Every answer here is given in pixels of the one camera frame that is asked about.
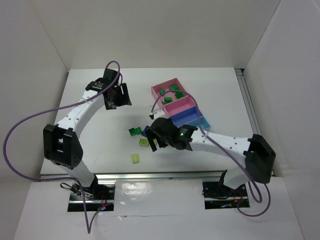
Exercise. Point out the blue two-compartment tray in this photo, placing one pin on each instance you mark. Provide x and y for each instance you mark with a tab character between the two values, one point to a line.
190	117

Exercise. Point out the dark blue lego brick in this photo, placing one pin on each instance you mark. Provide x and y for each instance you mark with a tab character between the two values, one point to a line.
144	131

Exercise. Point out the aluminium front rail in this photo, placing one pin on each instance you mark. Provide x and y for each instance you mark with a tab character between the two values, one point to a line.
149	176

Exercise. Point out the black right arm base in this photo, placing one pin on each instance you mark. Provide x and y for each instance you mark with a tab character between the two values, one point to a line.
216	189

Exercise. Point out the green curved lego brick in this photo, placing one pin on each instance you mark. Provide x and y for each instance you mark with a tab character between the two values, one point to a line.
174	87

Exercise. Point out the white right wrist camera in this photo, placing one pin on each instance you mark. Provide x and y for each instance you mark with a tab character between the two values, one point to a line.
157	114

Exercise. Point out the pink two-compartment tray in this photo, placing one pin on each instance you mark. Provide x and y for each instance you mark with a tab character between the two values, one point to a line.
172	103

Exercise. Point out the aluminium side rail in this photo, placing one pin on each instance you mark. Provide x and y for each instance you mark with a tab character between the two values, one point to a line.
250	105

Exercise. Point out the green rounded lego brick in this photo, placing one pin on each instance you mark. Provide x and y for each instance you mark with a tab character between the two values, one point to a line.
179	95

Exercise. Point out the green upside-down lego brick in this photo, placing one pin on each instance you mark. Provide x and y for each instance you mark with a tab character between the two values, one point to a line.
167	100

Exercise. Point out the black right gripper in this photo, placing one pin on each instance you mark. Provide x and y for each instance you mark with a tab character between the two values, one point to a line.
155	136

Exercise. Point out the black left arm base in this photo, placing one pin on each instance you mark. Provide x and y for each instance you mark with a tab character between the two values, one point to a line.
103	194

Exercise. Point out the green square lego brick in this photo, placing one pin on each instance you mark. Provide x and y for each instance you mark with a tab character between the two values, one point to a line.
132	131
138	131

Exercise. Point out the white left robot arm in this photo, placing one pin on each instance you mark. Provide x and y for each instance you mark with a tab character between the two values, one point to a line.
61	141

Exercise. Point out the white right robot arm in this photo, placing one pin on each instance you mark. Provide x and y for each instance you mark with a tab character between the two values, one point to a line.
229	146

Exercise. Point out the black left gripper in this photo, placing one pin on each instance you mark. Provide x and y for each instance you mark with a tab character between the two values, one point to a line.
119	95

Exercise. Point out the green small lego brick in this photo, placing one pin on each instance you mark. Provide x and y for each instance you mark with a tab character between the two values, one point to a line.
162	92

